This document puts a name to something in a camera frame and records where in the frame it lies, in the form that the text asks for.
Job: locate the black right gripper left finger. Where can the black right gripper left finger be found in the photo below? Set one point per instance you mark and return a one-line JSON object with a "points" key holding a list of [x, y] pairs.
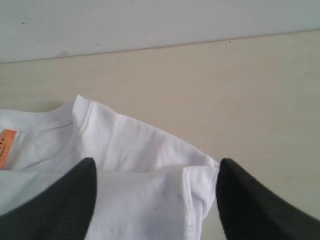
{"points": [[61, 212]]}

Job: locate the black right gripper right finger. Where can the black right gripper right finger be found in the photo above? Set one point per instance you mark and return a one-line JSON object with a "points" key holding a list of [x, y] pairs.
{"points": [[250, 211]]}

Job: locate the white t-shirt red lettering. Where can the white t-shirt red lettering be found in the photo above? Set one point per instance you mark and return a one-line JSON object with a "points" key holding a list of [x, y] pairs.
{"points": [[151, 185]]}

